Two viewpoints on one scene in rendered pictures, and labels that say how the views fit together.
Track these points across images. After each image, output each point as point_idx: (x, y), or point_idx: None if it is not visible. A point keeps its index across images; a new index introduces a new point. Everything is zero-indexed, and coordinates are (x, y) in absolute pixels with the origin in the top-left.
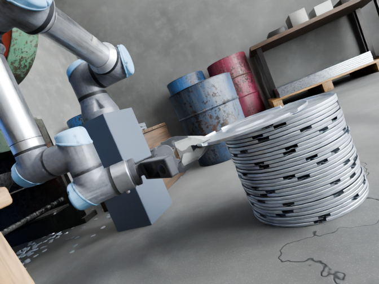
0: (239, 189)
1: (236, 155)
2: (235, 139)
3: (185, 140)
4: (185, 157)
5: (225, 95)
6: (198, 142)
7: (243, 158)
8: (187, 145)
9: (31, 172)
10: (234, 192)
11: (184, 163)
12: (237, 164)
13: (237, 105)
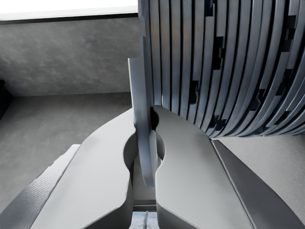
0: (292, 204)
1: (218, 67)
2: (166, 16)
3: (81, 158)
4: (184, 191)
5: (137, 221)
6: (131, 119)
7: (233, 5)
8: (112, 159)
9: None
10: (303, 215)
11: (228, 220)
12: (250, 59)
13: (155, 213)
